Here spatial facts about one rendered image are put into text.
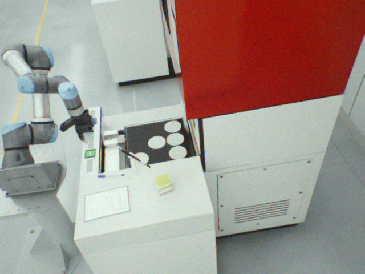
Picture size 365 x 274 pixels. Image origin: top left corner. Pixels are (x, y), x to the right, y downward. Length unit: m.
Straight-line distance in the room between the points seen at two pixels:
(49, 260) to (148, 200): 1.30
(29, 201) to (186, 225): 0.88
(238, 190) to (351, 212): 1.05
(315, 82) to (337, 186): 1.46
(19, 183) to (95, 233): 0.59
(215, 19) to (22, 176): 1.25
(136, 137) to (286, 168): 0.88
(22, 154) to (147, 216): 0.78
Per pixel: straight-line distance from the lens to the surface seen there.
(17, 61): 1.85
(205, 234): 1.71
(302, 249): 2.62
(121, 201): 1.65
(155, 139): 1.96
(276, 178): 2.09
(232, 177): 1.97
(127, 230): 1.58
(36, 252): 2.84
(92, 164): 1.86
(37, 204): 2.00
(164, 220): 1.55
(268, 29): 1.41
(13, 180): 1.99
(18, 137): 2.00
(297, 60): 1.54
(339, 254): 2.67
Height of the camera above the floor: 2.29
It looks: 45 degrees down
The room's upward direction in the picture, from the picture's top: 7 degrees counter-clockwise
